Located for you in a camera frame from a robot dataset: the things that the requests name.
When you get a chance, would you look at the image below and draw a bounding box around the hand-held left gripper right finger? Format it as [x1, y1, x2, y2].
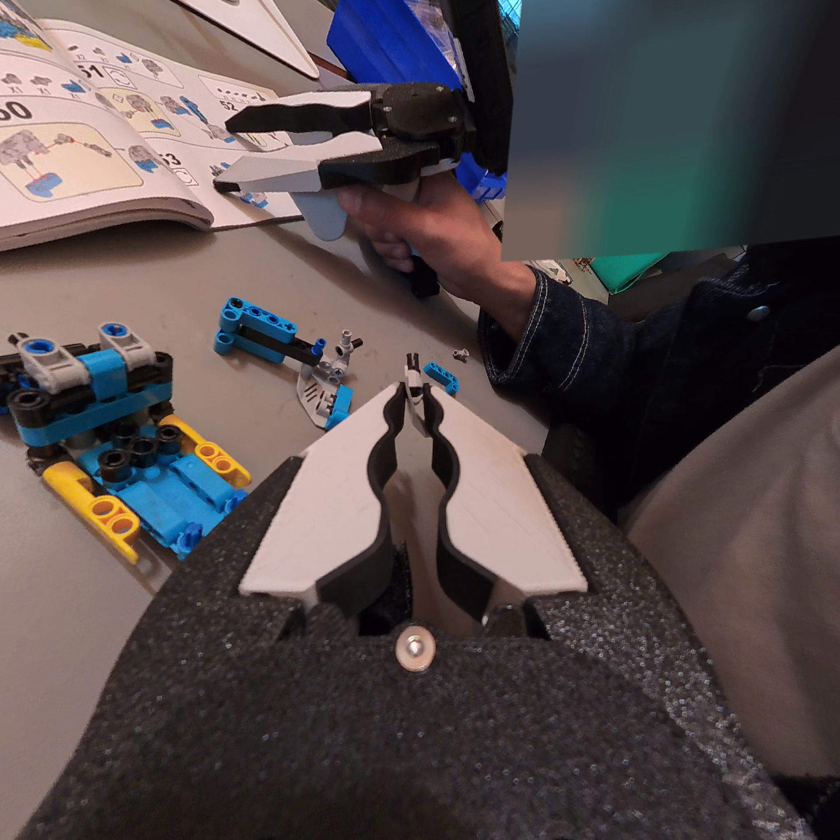
[420, 384, 589, 626]

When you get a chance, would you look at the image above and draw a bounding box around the grey panel with connectors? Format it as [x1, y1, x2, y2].
[402, 366, 435, 439]

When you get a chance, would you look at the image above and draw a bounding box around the blue plastic bin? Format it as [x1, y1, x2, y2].
[326, 0, 509, 202]

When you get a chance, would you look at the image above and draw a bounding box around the grey desk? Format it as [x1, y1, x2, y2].
[0, 0, 552, 840]

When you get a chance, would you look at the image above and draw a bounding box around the blue yellow brick vehicle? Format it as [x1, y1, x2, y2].
[0, 322, 252, 565]

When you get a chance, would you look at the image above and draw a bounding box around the open instruction booklet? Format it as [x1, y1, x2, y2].
[0, 0, 311, 253]

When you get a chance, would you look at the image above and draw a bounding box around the blue grey brick assembly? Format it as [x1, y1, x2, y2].
[297, 357, 355, 432]

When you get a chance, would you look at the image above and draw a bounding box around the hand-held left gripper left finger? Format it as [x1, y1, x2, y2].
[238, 384, 406, 606]

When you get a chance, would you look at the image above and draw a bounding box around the teal container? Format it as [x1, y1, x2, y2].
[591, 252, 672, 296]

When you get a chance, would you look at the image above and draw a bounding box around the blue beams black axle assembly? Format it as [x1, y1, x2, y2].
[213, 297, 328, 368]

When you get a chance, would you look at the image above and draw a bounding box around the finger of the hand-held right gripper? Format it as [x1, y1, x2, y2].
[224, 91, 376, 153]
[213, 130, 386, 196]

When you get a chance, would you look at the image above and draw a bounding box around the white stand base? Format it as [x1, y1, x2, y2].
[174, 0, 321, 81]

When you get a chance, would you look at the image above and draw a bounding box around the person's right hand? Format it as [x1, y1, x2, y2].
[336, 174, 537, 322]

